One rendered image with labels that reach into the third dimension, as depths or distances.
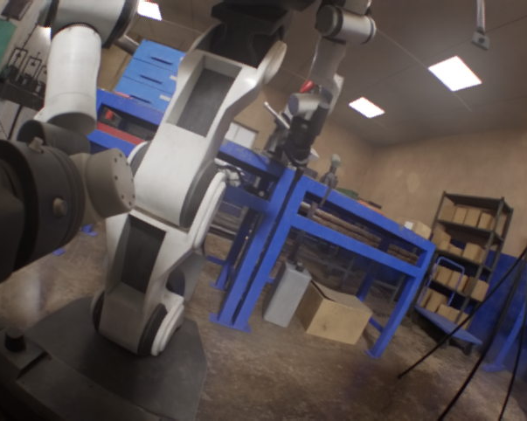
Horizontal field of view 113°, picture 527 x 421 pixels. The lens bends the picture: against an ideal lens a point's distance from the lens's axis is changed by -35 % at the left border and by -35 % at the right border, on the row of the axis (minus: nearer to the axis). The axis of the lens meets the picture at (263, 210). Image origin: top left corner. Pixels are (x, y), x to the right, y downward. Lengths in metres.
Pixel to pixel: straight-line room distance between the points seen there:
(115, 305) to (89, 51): 0.47
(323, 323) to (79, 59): 1.74
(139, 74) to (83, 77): 1.26
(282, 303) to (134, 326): 1.16
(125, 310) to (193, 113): 0.43
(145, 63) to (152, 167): 1.17
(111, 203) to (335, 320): 1.67
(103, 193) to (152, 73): 1.35
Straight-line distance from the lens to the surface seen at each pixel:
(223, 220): 3.41
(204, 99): 0.55
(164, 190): 0.47
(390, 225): 1.58
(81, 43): 0.36
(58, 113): 0.30
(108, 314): 0.62
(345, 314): 1.81
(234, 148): 1.24
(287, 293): 1.62
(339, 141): 7.41
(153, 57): 1.61
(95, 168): 0.25
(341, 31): 0.65
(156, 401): 0.67
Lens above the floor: 0.67
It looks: 2 degrees down
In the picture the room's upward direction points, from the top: 23 degrees clockwise
